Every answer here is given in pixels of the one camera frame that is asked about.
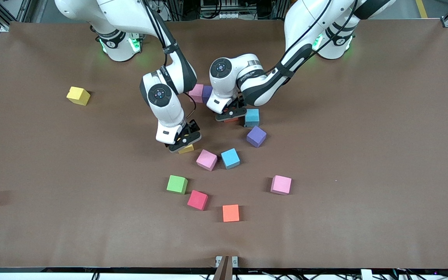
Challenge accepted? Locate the pink foam cube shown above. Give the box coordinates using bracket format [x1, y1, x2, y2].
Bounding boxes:
[196, 149, 218, 172]
[270, 175, 292, 195]
[189, 84, 204, 103]

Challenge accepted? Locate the blue foam cube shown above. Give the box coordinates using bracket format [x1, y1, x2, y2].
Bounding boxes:
[220, 148, 241, 170]
[244, 108, 260, 128]

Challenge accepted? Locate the green foam cube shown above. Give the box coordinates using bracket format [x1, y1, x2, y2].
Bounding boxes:
[166, 175, 188, 195]

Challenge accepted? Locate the red foam cube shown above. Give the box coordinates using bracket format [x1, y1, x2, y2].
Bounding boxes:
[187, 190, 209, 211]

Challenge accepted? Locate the brown paper table cover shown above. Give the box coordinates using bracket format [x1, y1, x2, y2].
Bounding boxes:
[0, 19, 448, 269]

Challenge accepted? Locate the white socket box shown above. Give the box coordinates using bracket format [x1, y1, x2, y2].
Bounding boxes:
[200, 0, 244, 20]

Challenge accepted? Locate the metal clamp bracket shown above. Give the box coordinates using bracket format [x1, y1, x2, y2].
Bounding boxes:
[213, 255, 239, 280]

